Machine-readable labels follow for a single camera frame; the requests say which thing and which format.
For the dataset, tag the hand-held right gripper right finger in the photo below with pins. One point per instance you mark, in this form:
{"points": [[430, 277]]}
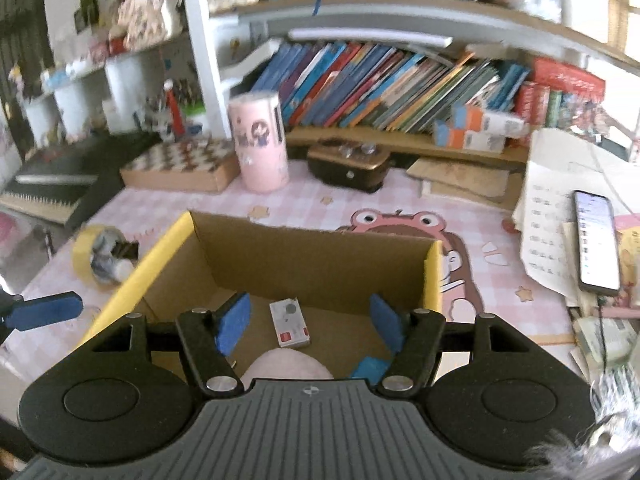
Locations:
{"points": [[387, 321]]}

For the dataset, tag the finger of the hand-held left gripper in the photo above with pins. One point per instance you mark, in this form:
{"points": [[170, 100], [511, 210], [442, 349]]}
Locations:
{"points": [[45, 310]]}

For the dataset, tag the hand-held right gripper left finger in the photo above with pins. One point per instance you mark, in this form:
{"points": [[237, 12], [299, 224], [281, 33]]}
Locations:
{"points": [[232, 322]]}

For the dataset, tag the white charger plug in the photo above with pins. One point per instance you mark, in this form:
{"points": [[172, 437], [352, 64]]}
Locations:
{"points": [[292, 332]]}

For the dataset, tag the pink plush toy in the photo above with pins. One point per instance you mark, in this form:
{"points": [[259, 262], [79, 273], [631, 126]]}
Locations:
{"points": [[285, 365]]}

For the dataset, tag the yellow tape roll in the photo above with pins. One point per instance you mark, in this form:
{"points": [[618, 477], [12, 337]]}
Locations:
{"points": [[82, 250]]}

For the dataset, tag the small clear bottle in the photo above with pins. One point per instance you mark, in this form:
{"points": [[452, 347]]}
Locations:
{"points": [[107, 260]]}

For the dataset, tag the yellow cardboard box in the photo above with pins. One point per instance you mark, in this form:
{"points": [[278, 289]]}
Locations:
{"points": [[300, 255]]}

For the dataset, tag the pink checkered desktop tablecloth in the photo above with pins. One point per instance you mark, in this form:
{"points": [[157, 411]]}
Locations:
{"points": [[300, 205]]}

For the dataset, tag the black keyboard piano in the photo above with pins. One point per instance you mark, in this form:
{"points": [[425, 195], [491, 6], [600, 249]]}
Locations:
{"points": [[60, 175]]}

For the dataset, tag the golden brown music box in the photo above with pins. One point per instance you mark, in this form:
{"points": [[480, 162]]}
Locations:
{"points": [[345, 172]]}

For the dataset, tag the flat wooden boards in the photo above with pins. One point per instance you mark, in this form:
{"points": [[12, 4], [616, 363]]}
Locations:
{"points": [[460, 177]]}

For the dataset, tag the pink cylindrical container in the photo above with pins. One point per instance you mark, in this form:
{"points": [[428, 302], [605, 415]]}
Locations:
{"points": [[257, 160]]}

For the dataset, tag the wooden chessboard box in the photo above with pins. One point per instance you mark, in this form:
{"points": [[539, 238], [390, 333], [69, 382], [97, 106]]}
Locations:
{"points": [[180, 160]]}

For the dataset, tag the stack of white paper sheets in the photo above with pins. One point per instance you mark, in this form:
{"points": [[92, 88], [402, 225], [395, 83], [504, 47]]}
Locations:
{"points": [[545, 210]]}

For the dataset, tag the white jar green label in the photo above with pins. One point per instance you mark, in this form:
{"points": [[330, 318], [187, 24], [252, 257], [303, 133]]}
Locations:
{"points": [[196, 122]]}

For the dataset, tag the stack of booklets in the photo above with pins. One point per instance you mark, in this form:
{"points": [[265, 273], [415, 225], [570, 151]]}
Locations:
{"points": [[590, 340]]}

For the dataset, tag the pen holder with pens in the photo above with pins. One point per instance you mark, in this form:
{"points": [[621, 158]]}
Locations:
{"points": [[155, 120]]}

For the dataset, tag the black smartphone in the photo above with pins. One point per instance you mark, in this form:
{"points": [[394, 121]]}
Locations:
{"points": [[595, 240]]}

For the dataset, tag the row of colourful books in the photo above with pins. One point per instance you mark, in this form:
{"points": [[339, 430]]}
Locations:
{"points": [[375, 85]]}

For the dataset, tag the grey furry microphone cover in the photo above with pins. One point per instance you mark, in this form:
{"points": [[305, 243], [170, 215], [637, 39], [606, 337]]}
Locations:
{"points": [[590, 452]]}

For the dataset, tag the white shelf unit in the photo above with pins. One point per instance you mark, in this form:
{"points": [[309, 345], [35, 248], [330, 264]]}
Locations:
{"points": [[200, 60]]}

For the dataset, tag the thick red dictionary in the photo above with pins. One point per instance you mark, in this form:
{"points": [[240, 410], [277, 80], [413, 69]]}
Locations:
{"points": [[560, 80]]}

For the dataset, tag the floral paper figure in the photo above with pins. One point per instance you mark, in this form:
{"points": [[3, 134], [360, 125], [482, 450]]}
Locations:
{"points": [[150, 15]]}

